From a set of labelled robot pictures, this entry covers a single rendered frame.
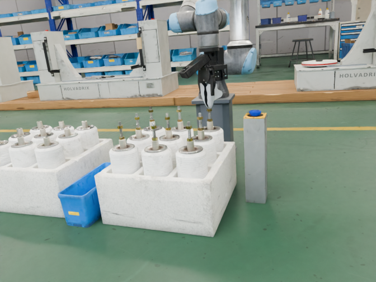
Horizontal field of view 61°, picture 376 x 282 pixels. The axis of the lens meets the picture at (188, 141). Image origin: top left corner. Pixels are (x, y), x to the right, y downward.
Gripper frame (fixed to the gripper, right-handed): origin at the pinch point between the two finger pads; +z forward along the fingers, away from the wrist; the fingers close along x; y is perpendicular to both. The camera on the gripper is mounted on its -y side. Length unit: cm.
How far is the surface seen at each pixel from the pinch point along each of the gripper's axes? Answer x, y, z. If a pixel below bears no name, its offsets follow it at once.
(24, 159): 32, -61, 14
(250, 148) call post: -17.4, 4.7, 13.8
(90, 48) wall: 956, 227, -27
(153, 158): -9.8, -28.2, 10.8
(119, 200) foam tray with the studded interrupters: -2.3, -38.3, 24.4
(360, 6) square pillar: 281, 551, -58
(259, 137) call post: -19.7, 6.7, 9.8
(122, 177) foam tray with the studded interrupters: -3.7, -36.7, 16.4
